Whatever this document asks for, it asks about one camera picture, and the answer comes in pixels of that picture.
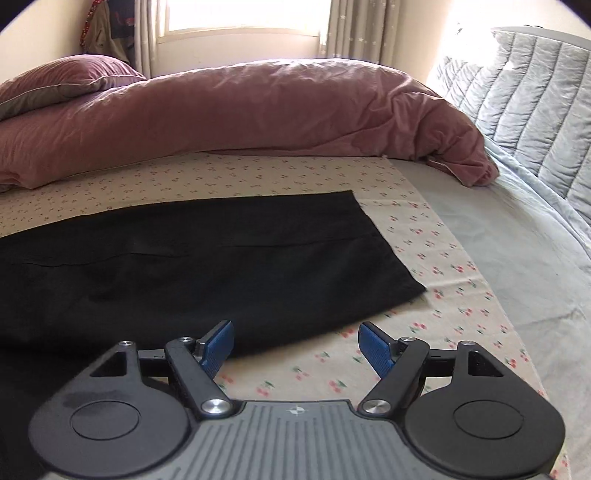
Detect black pants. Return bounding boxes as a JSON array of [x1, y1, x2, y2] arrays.
[[1, 191, 424, 479]]

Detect cherry print sheet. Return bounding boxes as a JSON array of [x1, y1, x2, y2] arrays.
[[1, 156, 565, 479]]

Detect grey bed cover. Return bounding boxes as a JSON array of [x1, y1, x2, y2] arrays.
[[393, 140, 590, 457]]

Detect pink duvet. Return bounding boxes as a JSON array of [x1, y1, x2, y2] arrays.
[[1, 59, 499, 189]]

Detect grey quilted headboard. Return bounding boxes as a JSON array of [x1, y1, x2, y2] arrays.
[[431, 27, 590, 220]]

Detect pink grey pillow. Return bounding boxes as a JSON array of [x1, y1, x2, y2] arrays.
[[1, 54, 146, 120]]

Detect beige curtain right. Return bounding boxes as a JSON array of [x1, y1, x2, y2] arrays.
[[322, 0, 401, 66]]

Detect beige curtain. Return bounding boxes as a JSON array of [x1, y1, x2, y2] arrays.
[[134, 0, 158, 79], [322, 0, 401, 66]]

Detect hanging clothes in corner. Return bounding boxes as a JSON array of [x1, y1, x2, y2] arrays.
[[80, 0, 135, 66]]

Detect beige curtain left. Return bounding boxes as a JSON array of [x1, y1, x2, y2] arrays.
[[134, 0, 158, 79]]

